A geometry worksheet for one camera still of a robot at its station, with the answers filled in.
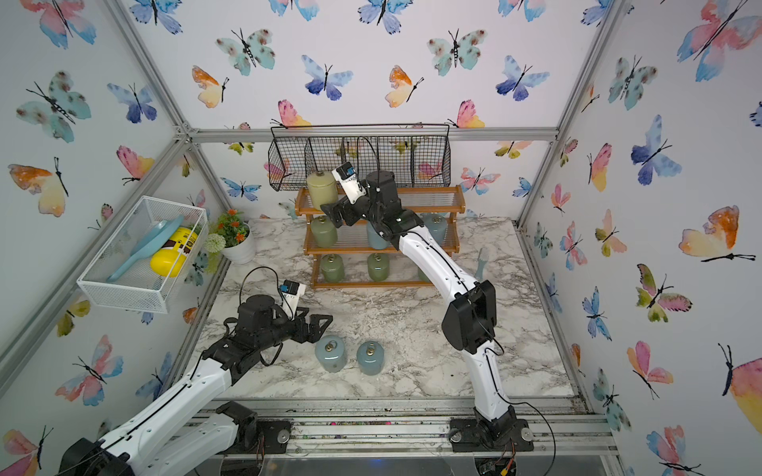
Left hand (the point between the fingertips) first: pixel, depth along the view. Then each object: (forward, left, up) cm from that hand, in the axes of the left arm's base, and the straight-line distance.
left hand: (323, 312), depth 80 cm
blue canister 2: (+22, -14, +4) cm, 26 cm away
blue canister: (-10, -13, -6) cm, 17 cm away
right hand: (+24, -5, +22) cm, 33 cm away
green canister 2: (+20, +1, -7) cm, 21 cm away
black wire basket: (+45, -28, +19) cm, 56 cm away
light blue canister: (-9, -2, -5) cm, 11 cm away
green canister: (+23, +1, +8) cm, 24 cm away
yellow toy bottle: (+5, +33, +18) cm, 38 cm away
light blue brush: (+28, -52, -14) cm, 61 cm away
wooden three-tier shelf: (+31, -4, -14) cm, 34 cm away
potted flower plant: (+30, +34, -3) cm, 46 cm away
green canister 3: (+20, -14, -7) cm, 26 cm away
